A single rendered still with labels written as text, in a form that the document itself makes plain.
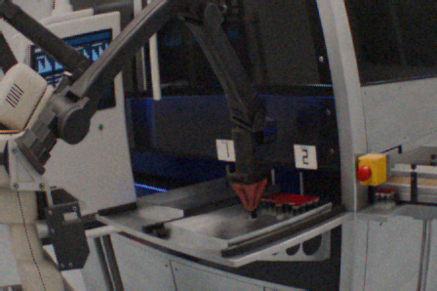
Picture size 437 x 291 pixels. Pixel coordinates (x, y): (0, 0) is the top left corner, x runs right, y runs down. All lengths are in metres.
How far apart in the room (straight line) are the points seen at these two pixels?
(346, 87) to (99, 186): 1.09
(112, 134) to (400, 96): 1.11
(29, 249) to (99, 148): 0.99
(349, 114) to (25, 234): 0.89
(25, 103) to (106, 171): 1.05
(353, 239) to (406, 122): 0.41
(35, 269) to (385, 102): 1.08
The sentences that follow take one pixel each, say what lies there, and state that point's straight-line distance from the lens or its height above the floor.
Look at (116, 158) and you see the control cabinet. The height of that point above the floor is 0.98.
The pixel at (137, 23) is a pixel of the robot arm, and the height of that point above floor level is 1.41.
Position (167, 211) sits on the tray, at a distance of 1.87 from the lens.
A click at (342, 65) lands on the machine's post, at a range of 1.62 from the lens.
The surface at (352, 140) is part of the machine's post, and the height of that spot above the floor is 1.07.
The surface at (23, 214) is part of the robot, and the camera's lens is 1.42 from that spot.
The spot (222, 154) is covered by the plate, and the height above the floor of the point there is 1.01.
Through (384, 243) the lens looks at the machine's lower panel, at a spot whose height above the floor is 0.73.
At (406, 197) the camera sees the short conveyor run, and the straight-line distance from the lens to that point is 1.67.
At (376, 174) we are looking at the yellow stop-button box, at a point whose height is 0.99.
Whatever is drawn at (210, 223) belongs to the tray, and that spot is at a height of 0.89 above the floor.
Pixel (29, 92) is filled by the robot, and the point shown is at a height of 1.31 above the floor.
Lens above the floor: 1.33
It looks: 8 degrees down
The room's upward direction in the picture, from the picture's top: 7 degrees counter-clockwise
